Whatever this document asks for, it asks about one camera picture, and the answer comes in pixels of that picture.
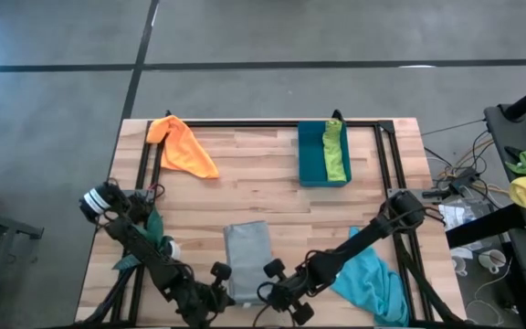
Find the orange microfiber towel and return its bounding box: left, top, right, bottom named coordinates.
left=145, top=114, right=221, bottom=180

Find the grey microfiber towel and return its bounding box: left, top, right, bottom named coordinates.
left=223, top=220, right=274, bottom=306

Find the white mug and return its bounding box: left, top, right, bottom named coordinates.
left=450, top=254, right=474, bottom=278
left=477, top=249, right=507, bottom=274

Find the dark metal stand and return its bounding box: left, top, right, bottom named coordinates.
left=0, top=203, right=45, bottom=329

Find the black power supply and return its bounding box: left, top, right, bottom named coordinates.
left=449, top=166, right=479, bottom=189

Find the artificial green plant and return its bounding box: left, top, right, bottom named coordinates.
left=110, top=207, right=175, bottom=271

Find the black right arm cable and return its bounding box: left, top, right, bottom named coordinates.
left=251, top=279, right=297, bottom=329

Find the white plastic bag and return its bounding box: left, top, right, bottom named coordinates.
left=439, top=200, right=479, bottom=229

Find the teal plastic basket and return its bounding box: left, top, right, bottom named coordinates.
left=297, top=119, right=353, bottom=188

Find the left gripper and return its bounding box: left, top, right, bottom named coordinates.
left=175, top=261, right=237, bottom=326

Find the turquoise microfiber towel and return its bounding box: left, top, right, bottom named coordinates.
left=330, top=227, right=410, bottom=328

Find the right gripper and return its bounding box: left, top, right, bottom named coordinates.
left=262, top=258, right=319, bottom=326

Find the dark grey cart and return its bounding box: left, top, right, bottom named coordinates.
left=484, top=103, right=526, bottom=329

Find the green microfiber towel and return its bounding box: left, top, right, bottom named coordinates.
left=321, top=118, right=349, bottom=183

